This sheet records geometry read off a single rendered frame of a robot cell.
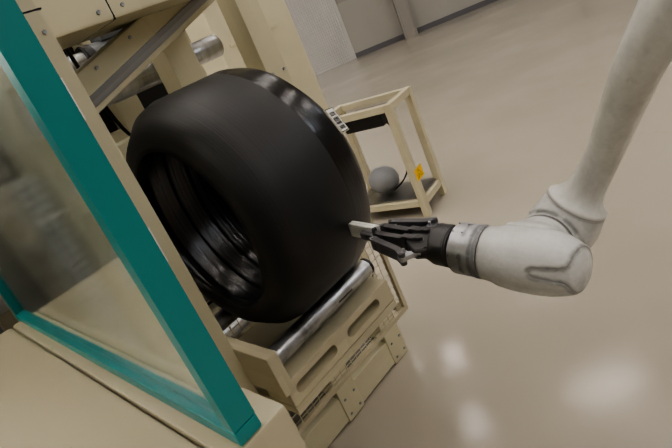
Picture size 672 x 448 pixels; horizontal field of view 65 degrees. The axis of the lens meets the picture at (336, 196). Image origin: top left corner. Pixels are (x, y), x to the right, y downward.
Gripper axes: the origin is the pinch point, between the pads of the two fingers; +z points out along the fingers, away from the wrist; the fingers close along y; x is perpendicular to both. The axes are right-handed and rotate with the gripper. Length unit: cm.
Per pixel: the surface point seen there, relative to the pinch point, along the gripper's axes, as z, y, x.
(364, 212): 3.5, -4.8, -0.9
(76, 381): -15, 57, -22
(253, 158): 9.0, 12.4, -21.9
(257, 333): 39, 10, 32
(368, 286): 11.6, -7.0, 22.4
